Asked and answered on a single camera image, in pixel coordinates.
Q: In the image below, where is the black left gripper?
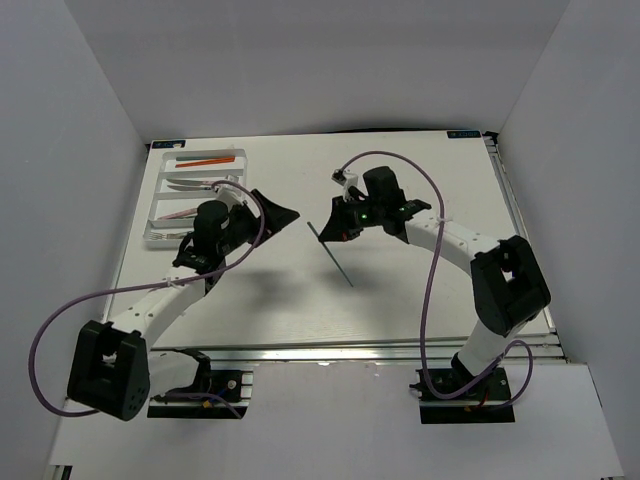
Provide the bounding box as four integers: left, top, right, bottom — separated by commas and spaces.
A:
217, 190, 298, 256

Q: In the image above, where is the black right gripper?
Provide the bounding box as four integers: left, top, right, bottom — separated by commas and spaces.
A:
319, 194, 384, 243

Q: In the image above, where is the pink handled spoon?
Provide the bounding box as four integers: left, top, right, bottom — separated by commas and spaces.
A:
158, 208, 197, 220

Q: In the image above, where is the teal chopstick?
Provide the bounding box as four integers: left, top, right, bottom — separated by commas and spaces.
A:
306, 221, 354, 288
175, 154, 230, 162

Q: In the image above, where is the orange chopstick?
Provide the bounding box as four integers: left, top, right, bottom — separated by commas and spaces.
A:
176, 156, 236, 169
175, 159, 234, 169

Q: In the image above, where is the pink handled knife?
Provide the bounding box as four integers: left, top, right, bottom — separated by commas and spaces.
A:
167, 178, 216, 186

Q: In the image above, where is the green handled fork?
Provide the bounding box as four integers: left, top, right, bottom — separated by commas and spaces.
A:
146, 231, 189, 241

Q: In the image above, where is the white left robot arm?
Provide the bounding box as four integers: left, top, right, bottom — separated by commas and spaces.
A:
67, 182, 300, 421

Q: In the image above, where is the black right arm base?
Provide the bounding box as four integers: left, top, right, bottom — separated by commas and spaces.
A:
409, 367, 515, 425

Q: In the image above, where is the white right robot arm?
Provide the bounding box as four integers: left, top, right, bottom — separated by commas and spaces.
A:
319, 166, 551, 399

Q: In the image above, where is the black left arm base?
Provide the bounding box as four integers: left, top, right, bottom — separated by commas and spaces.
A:
147, 349, 253, 420

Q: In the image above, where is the white cutlery tray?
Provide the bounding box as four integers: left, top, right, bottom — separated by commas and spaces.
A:
142, 148, 248, 250

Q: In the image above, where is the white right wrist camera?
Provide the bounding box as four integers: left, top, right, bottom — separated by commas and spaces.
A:
331, 169, 359, 201

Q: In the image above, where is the aluminium table frame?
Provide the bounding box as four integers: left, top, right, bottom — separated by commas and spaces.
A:
47, 130, 569, 480

